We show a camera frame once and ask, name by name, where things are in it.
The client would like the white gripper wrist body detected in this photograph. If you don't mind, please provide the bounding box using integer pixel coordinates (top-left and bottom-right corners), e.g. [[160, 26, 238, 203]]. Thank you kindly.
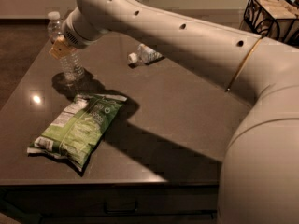
[[62, 8, 107, 49]]

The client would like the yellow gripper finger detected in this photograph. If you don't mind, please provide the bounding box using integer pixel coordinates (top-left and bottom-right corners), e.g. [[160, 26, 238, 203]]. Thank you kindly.
[[49, 36, 75, 60]]

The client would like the clear water bottle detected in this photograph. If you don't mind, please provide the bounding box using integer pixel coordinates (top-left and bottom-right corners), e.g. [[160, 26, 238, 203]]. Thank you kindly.
[[48, 11, 85, 84]]

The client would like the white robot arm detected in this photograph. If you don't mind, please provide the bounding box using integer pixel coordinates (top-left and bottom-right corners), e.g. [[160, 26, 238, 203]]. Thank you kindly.
[[50, 0, 299, 224]]

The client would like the white lying labelled bottle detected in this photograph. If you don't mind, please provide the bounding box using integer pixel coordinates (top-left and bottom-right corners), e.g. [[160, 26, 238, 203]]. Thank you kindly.
[[128, 44, 163, 63]]

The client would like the green snack bag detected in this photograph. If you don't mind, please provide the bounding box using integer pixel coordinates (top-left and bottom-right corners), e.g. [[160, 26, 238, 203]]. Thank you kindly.
[[27, 94, 127, 172]]

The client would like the dark drawer front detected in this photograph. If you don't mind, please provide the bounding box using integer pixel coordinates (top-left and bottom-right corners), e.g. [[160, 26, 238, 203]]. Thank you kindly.
[[5, 188, 218, 217]]

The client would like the black drawer handle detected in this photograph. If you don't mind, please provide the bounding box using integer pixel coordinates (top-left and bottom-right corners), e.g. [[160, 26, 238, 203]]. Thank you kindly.
[[103, 201, 138, 215]]

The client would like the black wire basket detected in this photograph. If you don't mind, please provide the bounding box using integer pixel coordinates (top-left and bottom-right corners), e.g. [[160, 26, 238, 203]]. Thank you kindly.
[[240, 0, 299, 47]]

